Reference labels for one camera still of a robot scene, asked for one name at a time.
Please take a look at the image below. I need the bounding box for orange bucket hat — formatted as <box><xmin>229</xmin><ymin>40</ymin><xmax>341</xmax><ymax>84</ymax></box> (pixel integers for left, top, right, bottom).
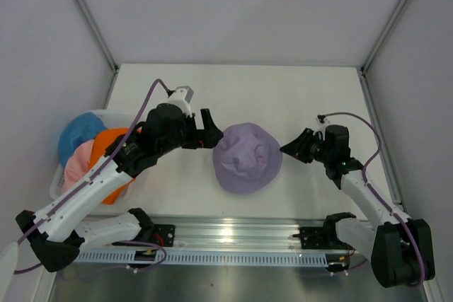
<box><xmin>90</xmin><ymin>127</ymin><xmax>137</xmax><ymax>206</ymax></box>

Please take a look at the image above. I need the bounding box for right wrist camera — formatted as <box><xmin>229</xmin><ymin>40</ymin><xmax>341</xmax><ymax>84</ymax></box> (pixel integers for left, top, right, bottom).
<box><xmin>316</xmin><ymin>115</ymin><xmax>331</xmax><ymax>132</ymax></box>

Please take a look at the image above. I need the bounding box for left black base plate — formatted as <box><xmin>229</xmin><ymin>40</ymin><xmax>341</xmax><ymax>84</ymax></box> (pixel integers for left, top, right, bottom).
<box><xmin>132</xmin><ymin>224</ymin><xmax>176</xmax><ymax>248</ymax></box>

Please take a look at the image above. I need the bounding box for white slotted cable duct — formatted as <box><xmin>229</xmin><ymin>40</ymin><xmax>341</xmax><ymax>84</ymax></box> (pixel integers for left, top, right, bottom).
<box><xmin>60</xmin><ymin>249</ymin><xmax>330</xmax><ymax>267</ymax></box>

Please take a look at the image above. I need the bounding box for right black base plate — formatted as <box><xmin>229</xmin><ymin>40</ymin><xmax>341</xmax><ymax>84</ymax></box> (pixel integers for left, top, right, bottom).
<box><xmin>292</xmin><ymin>226</ymin><xmax>354</xmax><ymax>250</ymax></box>

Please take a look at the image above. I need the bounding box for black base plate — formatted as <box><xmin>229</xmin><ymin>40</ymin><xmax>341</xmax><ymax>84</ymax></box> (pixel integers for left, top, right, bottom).
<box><xmin>292</xmin><ymin>226</ymin><xmax>354</xmax><ymax>250</ymax></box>
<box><xmin>132</xmin><ymin>224</ymin><xmax>176</xmax><ymax>248</ymax></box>

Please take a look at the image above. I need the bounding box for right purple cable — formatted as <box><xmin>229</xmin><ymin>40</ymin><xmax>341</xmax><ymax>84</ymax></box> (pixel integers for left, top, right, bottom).
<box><xmin>318</xmin><ymin>111</ymin><xmax>425</xmax><ymax>287</ymax></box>

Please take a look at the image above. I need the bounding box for right aluminium frame post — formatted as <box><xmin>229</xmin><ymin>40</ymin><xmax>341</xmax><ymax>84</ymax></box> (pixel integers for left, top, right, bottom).
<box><xmin>360</xmin><ymin>0</ymin><xmax>412</xmax><ymax>77</ymax></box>

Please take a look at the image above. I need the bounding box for purple cable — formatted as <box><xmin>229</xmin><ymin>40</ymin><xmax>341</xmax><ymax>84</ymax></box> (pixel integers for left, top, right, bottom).
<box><xmin>13</xmin><ymin>79</ymin><xmax>171</xmax><ymax>275</ymax></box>
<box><xmin>318</xmin><ymin>111</ymin><xmax>425</xmax><ymax>287</ymax></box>

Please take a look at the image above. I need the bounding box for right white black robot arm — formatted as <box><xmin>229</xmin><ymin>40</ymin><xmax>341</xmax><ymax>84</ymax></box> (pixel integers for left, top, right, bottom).
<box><xmin>280</xmin><ymin>121</ymin><xmax>435</xmax><ymax>288</ymax></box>

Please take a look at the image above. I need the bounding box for left aluminium frame post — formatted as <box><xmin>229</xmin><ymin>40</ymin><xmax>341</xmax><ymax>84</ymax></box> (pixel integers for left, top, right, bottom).
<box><xmin>73</xmin><ymin>0</ymin><xmax>119</xmax><ymax>74</ymax></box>

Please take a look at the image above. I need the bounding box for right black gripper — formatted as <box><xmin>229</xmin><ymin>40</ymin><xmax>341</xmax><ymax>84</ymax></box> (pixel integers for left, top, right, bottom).
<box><xmin>280</xmin><ymin>128</ymin><xmax>332</xmax><ymax>164</ymax></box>

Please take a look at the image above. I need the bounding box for white plastic basket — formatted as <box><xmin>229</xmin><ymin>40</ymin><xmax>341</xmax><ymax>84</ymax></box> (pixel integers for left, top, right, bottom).
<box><xmin>50</xmin><ymin>110</ymin><xmax>134</xmax><ymax>199</ymax></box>

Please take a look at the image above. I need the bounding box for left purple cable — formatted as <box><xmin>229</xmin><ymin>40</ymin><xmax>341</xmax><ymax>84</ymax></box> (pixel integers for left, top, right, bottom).
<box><xmin>13</xmin><ymin>79</ymin><xmax>171</xmax><ymax>275</ymax></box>

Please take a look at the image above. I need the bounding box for aluminium mounting rail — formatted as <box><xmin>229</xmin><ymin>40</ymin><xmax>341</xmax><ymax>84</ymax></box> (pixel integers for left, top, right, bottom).
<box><xmin>47</xmin><ymin>214</ymin><xmax>435</xmax><ymax>252</ymax></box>

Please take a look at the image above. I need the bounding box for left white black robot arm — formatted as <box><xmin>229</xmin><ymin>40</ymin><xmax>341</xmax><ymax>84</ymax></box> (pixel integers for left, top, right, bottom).
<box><xmin>16</xmin><ymin>103</ymin><xmax>224</xmax><ymax>272</ymax></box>

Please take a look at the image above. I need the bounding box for pink bucket hat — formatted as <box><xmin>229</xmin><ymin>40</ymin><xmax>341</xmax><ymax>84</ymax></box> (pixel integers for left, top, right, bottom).
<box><xmin>62</xmin><ymin>139</ymin><xmax>94</xmax><ymax>193</ymax></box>

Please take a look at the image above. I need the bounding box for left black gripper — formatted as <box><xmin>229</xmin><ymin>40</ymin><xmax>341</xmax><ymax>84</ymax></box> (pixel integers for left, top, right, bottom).
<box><xmin>156</xmin><ymin>108</ymin><xmax>222</xmax><ymax>157</ymax></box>

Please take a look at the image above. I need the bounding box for aluminium frame post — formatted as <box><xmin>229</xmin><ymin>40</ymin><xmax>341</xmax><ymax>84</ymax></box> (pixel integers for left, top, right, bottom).
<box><xmin>360</xmin><ymin>0</ymin><xmax>412</xmax><ymax>77</ymax></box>
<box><xmin>73</xmin><ymin>0</ymin><xmax>119</xmax><ymax>74</ymax></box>

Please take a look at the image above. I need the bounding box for blue bucket hat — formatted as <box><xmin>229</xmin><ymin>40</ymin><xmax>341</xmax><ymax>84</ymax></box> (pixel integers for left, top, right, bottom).
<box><xmin>57</xmin><ymin>112</ymin><xmax>107</xmax><ymax>168</ymax></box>

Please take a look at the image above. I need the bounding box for purple bucket hat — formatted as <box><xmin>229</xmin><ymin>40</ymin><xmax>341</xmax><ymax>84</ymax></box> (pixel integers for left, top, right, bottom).
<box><xmin>212</xmin><ymin>122</ymin><xmax>282</xmax><ymax>195</ymax></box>

